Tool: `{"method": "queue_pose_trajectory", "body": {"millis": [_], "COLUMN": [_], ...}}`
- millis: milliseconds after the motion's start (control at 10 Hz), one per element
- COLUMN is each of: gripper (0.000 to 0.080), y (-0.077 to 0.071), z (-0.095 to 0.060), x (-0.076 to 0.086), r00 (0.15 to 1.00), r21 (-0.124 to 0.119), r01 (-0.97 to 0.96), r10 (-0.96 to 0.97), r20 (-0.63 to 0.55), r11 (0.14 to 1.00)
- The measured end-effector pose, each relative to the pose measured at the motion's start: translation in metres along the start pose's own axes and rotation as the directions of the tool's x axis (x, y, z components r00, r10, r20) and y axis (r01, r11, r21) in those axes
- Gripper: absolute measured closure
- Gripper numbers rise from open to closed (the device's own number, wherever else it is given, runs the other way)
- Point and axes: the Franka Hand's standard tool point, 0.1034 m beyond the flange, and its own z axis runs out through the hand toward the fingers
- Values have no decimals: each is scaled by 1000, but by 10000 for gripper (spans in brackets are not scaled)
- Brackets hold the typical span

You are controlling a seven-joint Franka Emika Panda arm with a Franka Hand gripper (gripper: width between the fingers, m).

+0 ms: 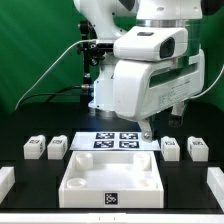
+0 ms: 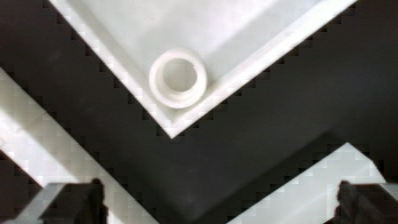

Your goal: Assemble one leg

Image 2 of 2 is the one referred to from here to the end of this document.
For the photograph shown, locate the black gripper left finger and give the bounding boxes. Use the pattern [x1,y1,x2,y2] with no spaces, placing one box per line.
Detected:
[15,179,108,224]

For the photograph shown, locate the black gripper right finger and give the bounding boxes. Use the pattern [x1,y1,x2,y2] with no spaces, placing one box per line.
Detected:
[330,181,398,224]

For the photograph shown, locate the white square tabletop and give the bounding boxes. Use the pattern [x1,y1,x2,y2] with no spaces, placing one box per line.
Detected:
[47,0,356,136]

